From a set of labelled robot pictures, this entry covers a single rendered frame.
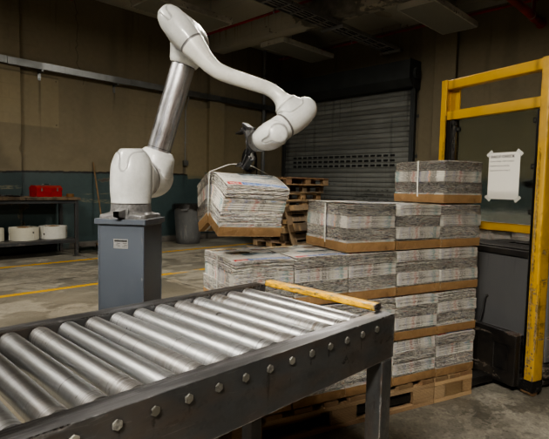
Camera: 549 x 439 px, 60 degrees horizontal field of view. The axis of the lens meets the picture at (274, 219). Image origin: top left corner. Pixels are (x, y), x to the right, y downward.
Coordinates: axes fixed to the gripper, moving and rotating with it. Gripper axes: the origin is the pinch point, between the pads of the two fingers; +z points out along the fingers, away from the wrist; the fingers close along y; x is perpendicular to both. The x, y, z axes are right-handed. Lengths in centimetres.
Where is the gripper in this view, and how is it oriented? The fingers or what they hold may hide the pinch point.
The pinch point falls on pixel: (239, 148)
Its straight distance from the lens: 215.4
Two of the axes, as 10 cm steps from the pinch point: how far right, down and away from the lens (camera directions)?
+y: 0.0, 10.0, -0.1
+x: 9.0, 0.1, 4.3
